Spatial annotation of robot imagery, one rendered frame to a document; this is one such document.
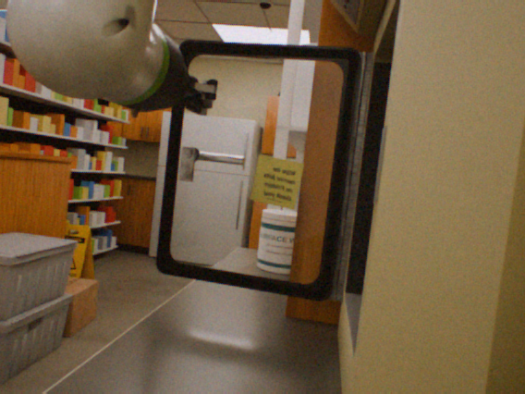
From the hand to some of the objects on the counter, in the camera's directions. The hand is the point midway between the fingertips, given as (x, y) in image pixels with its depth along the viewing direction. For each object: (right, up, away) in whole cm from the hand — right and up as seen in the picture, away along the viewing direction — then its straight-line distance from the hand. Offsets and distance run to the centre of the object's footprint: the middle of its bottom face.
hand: (197, 103), depth 72 cm
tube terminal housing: (+32, -39, -17) cm, 53 cm away
